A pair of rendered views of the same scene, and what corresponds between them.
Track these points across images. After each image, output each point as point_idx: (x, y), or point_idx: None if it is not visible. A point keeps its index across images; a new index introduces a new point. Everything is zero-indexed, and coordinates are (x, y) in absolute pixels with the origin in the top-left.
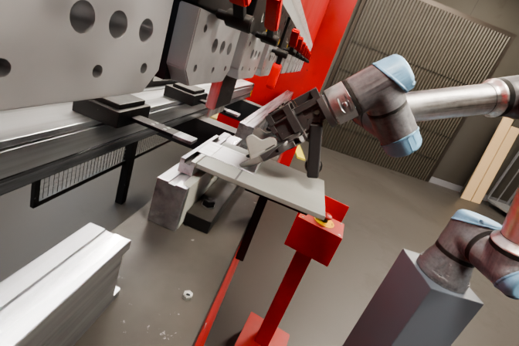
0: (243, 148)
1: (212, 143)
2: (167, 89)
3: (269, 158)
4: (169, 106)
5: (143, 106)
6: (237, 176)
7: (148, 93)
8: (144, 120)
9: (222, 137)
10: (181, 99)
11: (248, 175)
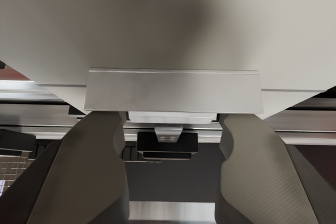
0: (64, 100)
1: (142, 121)
2: (31, 145)
3: (316, 172)
4: (45, 127)
5: (152, 151)
6: (300, 91)
7: (60, 137)
8: (171, 140)
9: (14, 96)
10: (17, 136)
11: (279, 79)
